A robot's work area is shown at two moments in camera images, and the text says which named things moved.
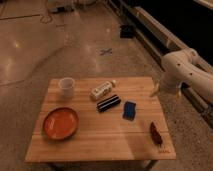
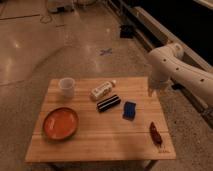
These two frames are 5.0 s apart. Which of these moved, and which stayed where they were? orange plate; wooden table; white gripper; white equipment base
Moved: white gripper
Stayed: white equipment base; wooden table; orange plate
